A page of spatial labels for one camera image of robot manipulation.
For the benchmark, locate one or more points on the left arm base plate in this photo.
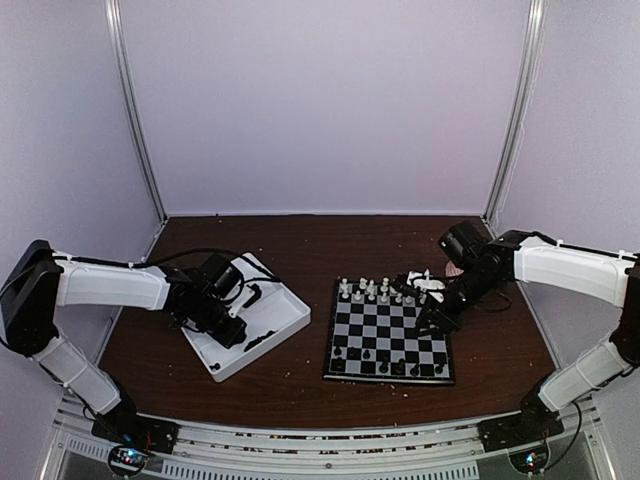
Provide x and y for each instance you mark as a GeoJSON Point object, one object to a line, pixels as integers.
{"type": "Point", "coordinates": [143, 433]}

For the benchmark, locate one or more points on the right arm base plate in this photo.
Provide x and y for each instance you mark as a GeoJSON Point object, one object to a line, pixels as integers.
{"type": "Point", "coordinates": [512, 431]}

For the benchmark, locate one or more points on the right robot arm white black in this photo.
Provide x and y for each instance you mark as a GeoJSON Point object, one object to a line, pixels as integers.
{"type": "Point", "coordinates": [533, 258]}

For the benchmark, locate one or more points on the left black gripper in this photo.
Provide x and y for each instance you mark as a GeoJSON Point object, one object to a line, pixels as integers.
{"type": "Point", "coordinates": [228, 338]}

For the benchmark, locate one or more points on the black chess piece king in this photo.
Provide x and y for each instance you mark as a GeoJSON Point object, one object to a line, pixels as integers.
{"type": "Point", "coordinates": [399, 368]}

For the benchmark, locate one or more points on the black white chess board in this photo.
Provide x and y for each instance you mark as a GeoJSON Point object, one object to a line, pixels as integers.
{"type": "Point", "coordinates": [388, 332]}

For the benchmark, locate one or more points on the black chess piece on board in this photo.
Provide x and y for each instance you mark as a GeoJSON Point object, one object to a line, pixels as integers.
{"type": "Point", "coordinates": [384, 367]}

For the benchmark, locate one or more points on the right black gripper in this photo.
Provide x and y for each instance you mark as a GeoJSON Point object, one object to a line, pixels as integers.
{"type": "Point", "coordinates": [431, 313]}

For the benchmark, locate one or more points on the white plastic tray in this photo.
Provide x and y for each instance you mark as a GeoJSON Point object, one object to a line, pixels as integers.
{"type": "Point", "coordinates": [279, 309]}

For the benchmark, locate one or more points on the left aluminium corner post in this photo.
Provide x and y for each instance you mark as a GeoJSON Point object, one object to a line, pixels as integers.
{"type": "Point", "coordinates": [117, 36]}

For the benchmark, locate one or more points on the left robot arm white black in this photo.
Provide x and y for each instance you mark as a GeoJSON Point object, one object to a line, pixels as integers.
{"type": "Point", "coordinates": [44, 280]}

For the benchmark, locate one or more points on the right aluminium corner post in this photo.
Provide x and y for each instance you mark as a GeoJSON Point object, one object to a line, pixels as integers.
{"type": "Point", "coordinates": [515, 127]}

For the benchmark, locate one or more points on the white chess pieces row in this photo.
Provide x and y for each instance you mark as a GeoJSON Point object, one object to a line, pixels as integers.
{"type": "Point", "coordinates": [370, 292]}

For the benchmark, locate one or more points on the aluminium corner post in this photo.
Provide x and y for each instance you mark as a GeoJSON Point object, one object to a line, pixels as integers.
{"type": "Point", "coordinates": [515, 127]}
{"type": "Point", "coordinates": [117, 36]}

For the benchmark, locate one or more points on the red patterned small dish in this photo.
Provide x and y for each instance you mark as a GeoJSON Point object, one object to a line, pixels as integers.
{"type": "Point", "coordinates": [451, 270]}

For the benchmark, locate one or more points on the black rook board corner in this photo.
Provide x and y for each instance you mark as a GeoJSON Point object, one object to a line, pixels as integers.
{"type": "Point", "coordinates": [338, 365]}

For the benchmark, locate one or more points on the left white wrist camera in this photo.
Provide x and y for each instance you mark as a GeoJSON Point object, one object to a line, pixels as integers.
{"type": "Point", "coordinates": [249, 295]}

